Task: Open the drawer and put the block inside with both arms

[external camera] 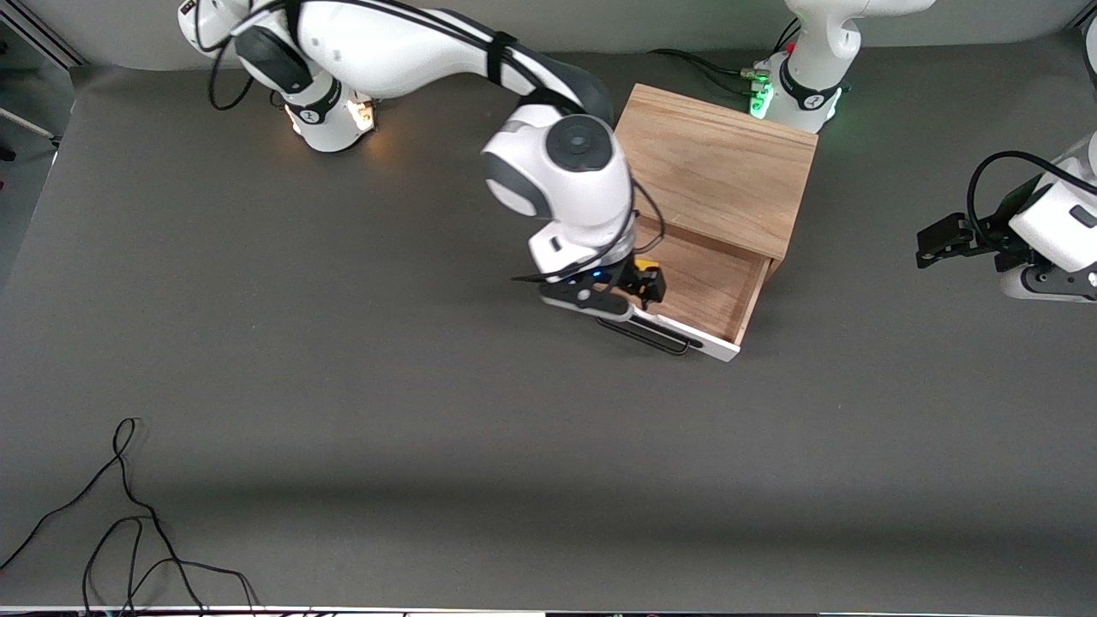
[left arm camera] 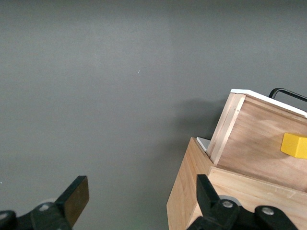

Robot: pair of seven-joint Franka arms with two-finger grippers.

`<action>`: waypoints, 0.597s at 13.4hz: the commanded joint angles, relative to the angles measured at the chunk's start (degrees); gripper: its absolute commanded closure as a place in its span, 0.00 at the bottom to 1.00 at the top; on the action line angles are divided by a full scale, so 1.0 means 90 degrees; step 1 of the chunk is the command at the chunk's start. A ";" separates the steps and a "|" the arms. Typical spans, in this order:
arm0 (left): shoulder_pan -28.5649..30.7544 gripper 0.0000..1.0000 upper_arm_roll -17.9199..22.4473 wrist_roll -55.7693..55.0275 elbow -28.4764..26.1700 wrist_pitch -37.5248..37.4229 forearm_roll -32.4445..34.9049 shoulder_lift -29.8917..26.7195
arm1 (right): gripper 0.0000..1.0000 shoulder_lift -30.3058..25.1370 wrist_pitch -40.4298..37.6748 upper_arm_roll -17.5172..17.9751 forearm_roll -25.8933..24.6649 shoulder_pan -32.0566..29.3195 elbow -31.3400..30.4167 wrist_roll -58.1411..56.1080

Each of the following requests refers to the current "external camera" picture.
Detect white-fronted wooden drawer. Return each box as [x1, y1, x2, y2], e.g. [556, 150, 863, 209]
[630, 214, 772, 362]

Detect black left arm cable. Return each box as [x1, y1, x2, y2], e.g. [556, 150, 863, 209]
[967, 152, 1085, 249]

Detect black metal drawer handle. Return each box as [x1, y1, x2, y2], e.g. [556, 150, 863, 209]
[597, 317, 704, 355]

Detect wooden drawer cabinet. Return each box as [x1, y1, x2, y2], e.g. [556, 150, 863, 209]
[613, 83, 819, 284]

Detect thin black loose cable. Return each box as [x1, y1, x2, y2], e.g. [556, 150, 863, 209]
[0, 417, 258, 617]

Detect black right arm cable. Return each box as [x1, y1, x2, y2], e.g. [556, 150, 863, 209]
[195, 0, 668, 285]

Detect black left base cable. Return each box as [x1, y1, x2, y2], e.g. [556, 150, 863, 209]
[649, 21, 798, 95]

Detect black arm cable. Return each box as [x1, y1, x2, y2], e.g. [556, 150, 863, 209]
[967, 152, 1085, 249]
[195, 0, 668, 285]

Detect aluminium frame rail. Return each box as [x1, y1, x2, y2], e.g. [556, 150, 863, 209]
[9, 0, 87, 68]

